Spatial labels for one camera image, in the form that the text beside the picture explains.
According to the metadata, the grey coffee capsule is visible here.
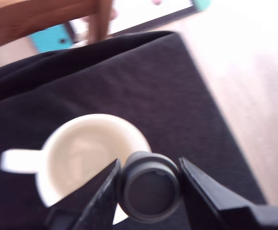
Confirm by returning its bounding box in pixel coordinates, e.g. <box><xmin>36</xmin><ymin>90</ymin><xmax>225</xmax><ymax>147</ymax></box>
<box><xmin>116</xmin><ymin>150</ymin><xmax>183</xmax><ymax>224</ymax></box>

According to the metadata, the blue illustrated coffee mug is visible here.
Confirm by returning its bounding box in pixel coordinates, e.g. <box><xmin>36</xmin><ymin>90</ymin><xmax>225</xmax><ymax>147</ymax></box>
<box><xmin>0</xmin><ymin>113</ymin><xmax>153</xmax><ymax>225</ymax></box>

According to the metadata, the black tablecloth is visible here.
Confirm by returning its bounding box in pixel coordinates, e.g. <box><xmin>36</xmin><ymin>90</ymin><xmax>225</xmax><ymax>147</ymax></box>
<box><xmin>0</xmin><ymin>30</ymin><xmax>267</xmax><ymax>230</ymax></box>

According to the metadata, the teal box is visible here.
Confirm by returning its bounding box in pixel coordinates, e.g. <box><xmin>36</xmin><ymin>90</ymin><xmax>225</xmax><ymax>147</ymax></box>
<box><xmin>29</xmin><ymin>23</ymin><xmax>74</xmax><ymax>53</ymax></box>

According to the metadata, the wooden ladder-back chair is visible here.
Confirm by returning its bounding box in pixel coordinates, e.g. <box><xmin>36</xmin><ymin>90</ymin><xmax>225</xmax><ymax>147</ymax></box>
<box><xmin>0</xmin><ymin>0</ymin><xmax>117</xmax><ymax>54</ymax></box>

